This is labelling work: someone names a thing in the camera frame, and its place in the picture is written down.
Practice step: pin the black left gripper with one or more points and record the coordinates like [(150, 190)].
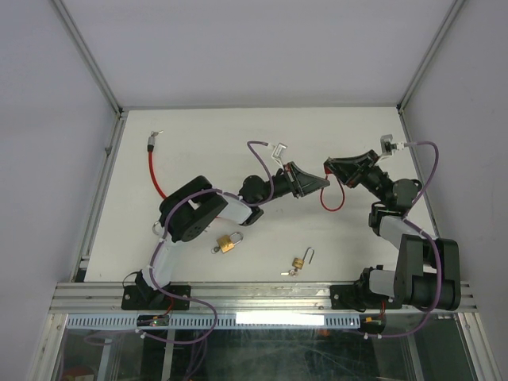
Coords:
[(301, 183)]

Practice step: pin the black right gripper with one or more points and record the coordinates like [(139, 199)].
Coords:
[(344, 167)]

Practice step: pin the red thin-cable padlock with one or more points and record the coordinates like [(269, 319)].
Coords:
[(333, 200)]

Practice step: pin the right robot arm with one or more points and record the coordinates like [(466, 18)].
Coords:
[(427, 272)]

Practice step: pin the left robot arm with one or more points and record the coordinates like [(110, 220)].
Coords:
[(186, 213)]

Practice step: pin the small brass long-shackle padlock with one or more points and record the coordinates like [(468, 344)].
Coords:
[(298, 263)]

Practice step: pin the medium brass padlock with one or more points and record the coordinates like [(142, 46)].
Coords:
[(226, 243)]

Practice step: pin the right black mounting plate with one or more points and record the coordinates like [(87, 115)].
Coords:
[(353, 297)]

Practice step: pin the black mounting plate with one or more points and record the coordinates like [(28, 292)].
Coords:
[(353, 297), (134, 299)]

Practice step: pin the large brass padlock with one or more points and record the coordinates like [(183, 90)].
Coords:
[(157, 228)]

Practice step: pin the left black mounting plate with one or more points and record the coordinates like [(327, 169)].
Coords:
[(134, 299)]

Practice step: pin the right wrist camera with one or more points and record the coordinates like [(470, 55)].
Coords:
[(389, 147)]

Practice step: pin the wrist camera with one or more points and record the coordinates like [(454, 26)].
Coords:
[(277, 151), (389, 147)]

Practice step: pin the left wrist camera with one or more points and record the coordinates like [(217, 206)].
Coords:
[(277, 151)]

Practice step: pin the thick red cable lock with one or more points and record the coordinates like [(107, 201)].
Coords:
[(150, 150)]

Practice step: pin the right aluminium frame post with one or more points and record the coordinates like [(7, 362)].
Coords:
[(438, 39)]

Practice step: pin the aluminium frame post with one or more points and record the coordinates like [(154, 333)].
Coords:
[(64, 15), (438, 39)]

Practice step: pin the left aluminium frame post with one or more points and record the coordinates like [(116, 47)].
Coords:
[(64, 15)]

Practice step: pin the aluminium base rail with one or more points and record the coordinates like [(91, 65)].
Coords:
[(226, 297)]

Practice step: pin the white slotted cable duct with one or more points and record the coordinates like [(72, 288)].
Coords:
[(240, 320)]

